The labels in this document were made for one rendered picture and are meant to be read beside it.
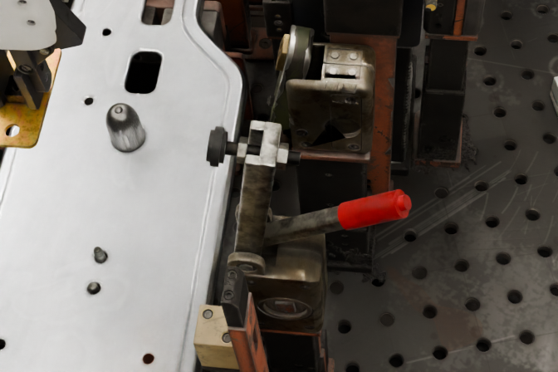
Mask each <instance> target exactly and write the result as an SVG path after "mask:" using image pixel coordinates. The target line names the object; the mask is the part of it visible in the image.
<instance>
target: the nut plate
mask: <svg viewBox="0 0 558 372"><path fill-rule="evenodd" d="M61 54H62V52H61V49H60V48H58V49H55V51H54V53H52V54H51V55H50V56H49V57H48V58H47V59H46V62H47V64H48V66H49V68H50V70H51V75H52V78H51V87H50V90H49V91H48V92H44V93H43V96H42V102H41V104H40V108H39V109H38V110H32V109H30V108H29V107H27V104H26V102H25V100H24V99H23V97H22V94H21V92H20V90H19V89H18V87H17V84H16V82H15V81H14V79H13V75H10V76H9V79H8V82H7V87H6V90H5V92H4V95H5V96H6V98H7V100H6V103H5V106H3V107H0V147H6V148H19V149H31V148H33V147H35V146H36V145H37V143H38V140H39V137H40V134H41V131H42V125H43V122H44V119H45V115H46V112H47V107H48V104H49V100H50V97H51V92H52V88H53V85H54V82H55V79H56V74H57V70H58V66H59V64H60V60H61ZM7 57H8V60H9V61H10V63H11V65H12V68H13V70H15V67H16V65H15V63H14V60H13V59H12V56H11V54H10V52H9V51H8V53H7ZM12 126H17V127H18V128H19V131H18V133H17V134H16V135H14V136H7V135H6V131H7V129H8V128H10V127H12Z"/></svg>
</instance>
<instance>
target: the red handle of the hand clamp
mask: <svg viewBox="0 0 558 372"><path fill-rule="evenodd" d="M411 207H412V204H411V200H410V197H409V196H408V195H407V194H405V193H404V192H403V191H402V190H401V189H396V190H393V191H389V192H386V193H379V194H376V195H372V196H369V197H365V198H358V199H355V200H351V201H348V202H343V203H341V204H340V205H339V206H335V207H332V208H326V209H322V210H318V211H315V212H311V213H305V214H301V215H297V216H294V217H290V218H283V219H280V220H276V221H273V222H269V223H267V225H266V231H265V236H264V240H263V245H262V247H267V246H271V245H275V244H278V243H283V242H290V241H293V240H297V239H302V238H305V237H312V236H316V235H320V234H324V233H331V232H334V231H339V230H342V229H345V230H348V231H349V230H352V229H356V228H363V227H367V226H371V225H375V224H379V223H386V222H390V221H394V220H398V219H401V218H406V217H408V215H409V210H410V209H411Z"/></svg>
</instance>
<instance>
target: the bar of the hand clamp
mask: <svg viewBox="0 0 558 372"><path fill-rule="evenodd" d="M280 137H281V124H278V123H272V122H263V121H257V120H252V121H251V125H250V131H249V138H248V137H242V136H240V140H239V143H238V142H232V141H228V132H226V131H224V127H222V126H215V130H210V135H209V139H208V149H207V157H206V161H208V162H210V166H213V167H218V166H219V163H220V164H223V162H224V158H225V155H231V156H237V163H238V164H244V168H243V176H242V190H241V197H240V204H239V212H238V220H237V233H236V241H235V248H234V252H250V253H254V254H257V255H259V256H261V255H262V245H263V240H264V236H265V231H266V225H267V216H268V211H269V206H270V201H271V196H272V186H273V181H274V177H275V172H276V169H282V170H286V165H287V164H292V165H298V166H299V163H300V158H301V152H298V151H293V150H289V144H287V143H281V142H280Z"/></svg>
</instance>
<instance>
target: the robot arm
mask: <svg viewBox="0 0 558 372"><path fill-rule="evenodd" d="M68 1H69V0H0V107H3V106H5V103H6V100H7V98H6V96H5V95H4V92H5V90H6V87H7V82H8V79H9V76H10V75H13V79H14V81H15V82H16V84H17V87H18V89H19V90H20V92H21V94H22V97H23V99H24V100H25V102H26V104H27V107H29V108H30V109H32V110H38V109H39V108H40V104H41V102H42V96H43V93H44V92H48V91H49V90H50V87H51V78H52V75H51V70H50V68H49V66H48V64H47V61H46V59H47V58H48V57H49V56H50V55H51V54H52V53H54V51H55V49H58V48H60V49H61V50H62V49H66V48H70V47H77V46H80V45H82V43H83V41H84V38H85V34H86V25H85V24H84V23H83V22H82V21H81V20H80V19H79V18H78V17H77V16H76V15H75V14H74V12H73V11H72V10H71V9H70V8H69V7H68V6H67V5H66V4H65V3H64V2H68ZM4 50H9V52H10V54H11V56H12V59H13V60H14V63H15V65H16V67H15V70H13V68H12V65H11V63H10V61H9V60H8V57H7V54H6V52H5V51H4Z"/></svg>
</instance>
